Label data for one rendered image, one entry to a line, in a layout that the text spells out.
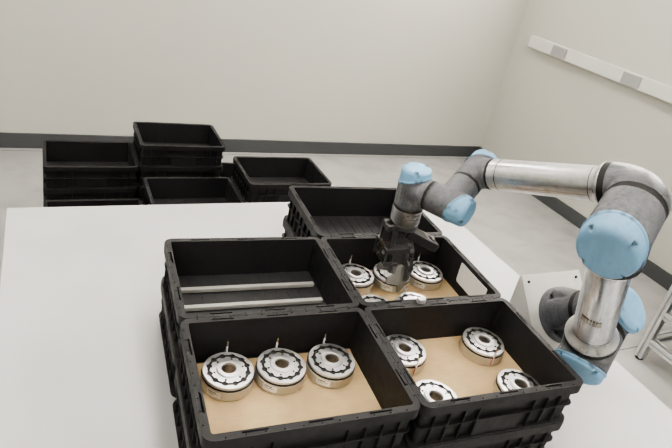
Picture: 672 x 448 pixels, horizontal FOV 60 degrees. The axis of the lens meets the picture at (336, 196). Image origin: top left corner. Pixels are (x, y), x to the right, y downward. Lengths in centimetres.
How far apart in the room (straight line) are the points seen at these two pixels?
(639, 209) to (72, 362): 121
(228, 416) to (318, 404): 18
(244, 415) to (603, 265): 72
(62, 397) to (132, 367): 16
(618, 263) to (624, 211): 9
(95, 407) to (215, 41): 306
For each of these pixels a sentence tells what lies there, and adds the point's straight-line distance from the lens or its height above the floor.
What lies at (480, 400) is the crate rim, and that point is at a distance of 121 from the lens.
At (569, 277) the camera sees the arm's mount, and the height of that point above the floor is 93.
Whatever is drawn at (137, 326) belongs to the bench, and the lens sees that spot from 154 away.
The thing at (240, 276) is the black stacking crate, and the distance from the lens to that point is 152.
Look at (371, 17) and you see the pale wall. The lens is 444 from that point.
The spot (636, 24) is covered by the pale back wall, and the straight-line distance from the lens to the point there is 453.
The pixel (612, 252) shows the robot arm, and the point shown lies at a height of 126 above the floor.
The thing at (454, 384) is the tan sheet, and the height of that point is 83.
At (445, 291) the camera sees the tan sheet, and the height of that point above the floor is 83.
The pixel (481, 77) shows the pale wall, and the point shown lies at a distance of 517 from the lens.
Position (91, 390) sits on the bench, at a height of 70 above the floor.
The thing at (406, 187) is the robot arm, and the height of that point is 116.
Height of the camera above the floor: 169
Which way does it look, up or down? 25 degrees down
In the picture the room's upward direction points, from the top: 13 degrees clockwise
